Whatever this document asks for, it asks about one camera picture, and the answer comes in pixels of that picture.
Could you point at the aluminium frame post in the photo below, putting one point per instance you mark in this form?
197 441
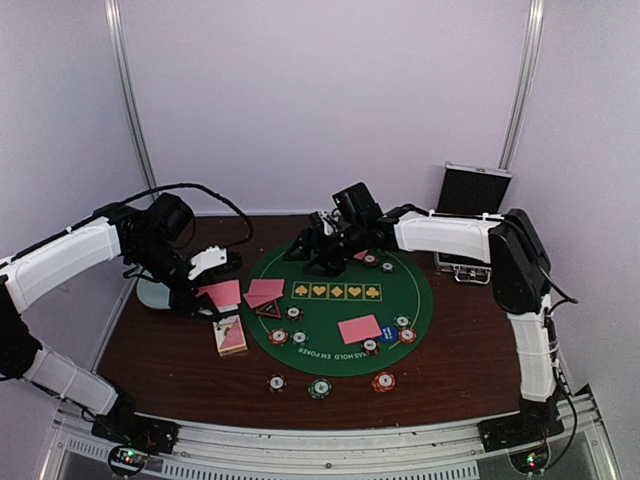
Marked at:
529 59
117 36

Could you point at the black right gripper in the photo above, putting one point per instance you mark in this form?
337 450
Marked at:
306 238

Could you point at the red-backed playing card deck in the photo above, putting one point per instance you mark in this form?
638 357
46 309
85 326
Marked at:
226 295

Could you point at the round green poker mat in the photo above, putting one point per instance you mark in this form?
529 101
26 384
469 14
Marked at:
358 292

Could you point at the black red triangular dealer marker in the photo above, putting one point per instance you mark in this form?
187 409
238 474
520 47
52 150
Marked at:
269 310

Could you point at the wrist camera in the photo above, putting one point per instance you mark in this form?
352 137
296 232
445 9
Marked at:
356 205
215 260

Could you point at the red black chip stack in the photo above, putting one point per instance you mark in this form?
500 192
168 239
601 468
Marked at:
277 384

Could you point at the dealt card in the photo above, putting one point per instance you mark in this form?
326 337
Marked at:
359 329
254 301
360 255
266 287

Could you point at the gold playing card box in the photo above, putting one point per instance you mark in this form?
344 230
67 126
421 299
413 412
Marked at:
229 336

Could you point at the blue small blind button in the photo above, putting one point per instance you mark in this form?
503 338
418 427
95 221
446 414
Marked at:
389 334

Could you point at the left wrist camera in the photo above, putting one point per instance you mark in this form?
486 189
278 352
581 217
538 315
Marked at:
215 260

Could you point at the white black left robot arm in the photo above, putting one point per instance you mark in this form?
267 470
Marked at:
141 238

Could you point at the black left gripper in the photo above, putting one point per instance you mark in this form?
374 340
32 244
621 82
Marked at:
187 307

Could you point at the light blue flower plate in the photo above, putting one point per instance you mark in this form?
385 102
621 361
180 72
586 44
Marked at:
153 295

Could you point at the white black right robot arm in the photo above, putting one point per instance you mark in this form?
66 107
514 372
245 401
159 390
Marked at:
507 243

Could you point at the left aluminium frame post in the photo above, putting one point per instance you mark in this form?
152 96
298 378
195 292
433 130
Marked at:
117 36

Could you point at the green chip stack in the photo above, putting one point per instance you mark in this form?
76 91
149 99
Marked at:
319 388

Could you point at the right aluminium frame post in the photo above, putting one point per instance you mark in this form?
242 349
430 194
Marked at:
529 59

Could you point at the metal front rail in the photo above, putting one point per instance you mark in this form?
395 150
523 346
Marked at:
452 450

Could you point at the orange chip stack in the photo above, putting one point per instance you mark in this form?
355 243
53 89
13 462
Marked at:
383 382

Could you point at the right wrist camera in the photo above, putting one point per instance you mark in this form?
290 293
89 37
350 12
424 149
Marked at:
356 205

